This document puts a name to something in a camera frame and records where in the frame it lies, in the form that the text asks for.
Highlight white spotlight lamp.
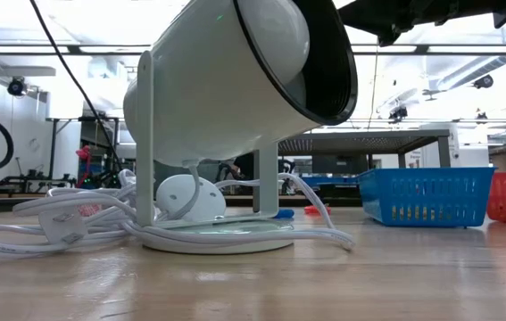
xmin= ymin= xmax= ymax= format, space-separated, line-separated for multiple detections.
xmin=122 ymin=0 xmax=360 ymax=255

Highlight blue plastic basket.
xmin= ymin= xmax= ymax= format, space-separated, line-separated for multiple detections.
xmin=357 ymin=167 xmax=497 ymax=228

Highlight red coil wristband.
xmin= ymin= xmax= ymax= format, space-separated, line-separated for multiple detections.
xmin=303 ymin=204 xmax=332 ymax=216

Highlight grey perforated metal stand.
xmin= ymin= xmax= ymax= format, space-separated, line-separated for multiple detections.
xmin=277 ymin=128 xmax=452 ymax=170

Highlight dark background workbench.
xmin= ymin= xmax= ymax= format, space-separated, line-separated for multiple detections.
xmin=46 ymin=115 xmax=123 ymax=188

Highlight white cabinet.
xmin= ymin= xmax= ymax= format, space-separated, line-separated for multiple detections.
xmin=419 ymin=122 xmax=461 ymax=167

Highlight black ceiling camera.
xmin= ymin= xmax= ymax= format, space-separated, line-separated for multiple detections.
xmin=473 ymin=74 xmax=495 ymax=89
xmin=6 ymin=77 xmax=27 ymax=97
xmin=388 ymin=104 xmax=410 ymax=124

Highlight white cylindrical device with cable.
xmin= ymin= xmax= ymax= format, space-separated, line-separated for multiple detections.
xmin=0 ymin=169 xmax=356 ymax=259

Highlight black hanging cable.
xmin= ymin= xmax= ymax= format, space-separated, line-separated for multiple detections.
xmin=28 ymin=0 xmax=124 ymax=169

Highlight black aluminium table frame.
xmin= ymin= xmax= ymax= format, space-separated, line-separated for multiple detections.
xmin=0 ymin=185 xmax=361 ymax=214

